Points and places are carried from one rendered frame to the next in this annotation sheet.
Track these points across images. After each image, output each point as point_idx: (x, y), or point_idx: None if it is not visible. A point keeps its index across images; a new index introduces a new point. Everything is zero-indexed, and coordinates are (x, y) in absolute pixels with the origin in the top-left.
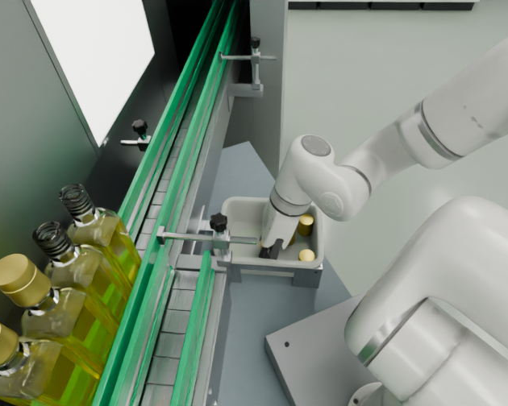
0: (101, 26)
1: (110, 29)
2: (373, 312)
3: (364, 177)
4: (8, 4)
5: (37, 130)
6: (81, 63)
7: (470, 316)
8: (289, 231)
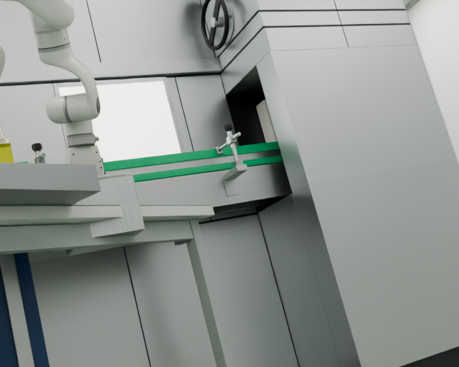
0: (114, 121)
1: (122, 126)
2: None
3: (65, 95)
4: (46, 95)
5: (33, 137)
6: None
7: None
8: (68, 158)
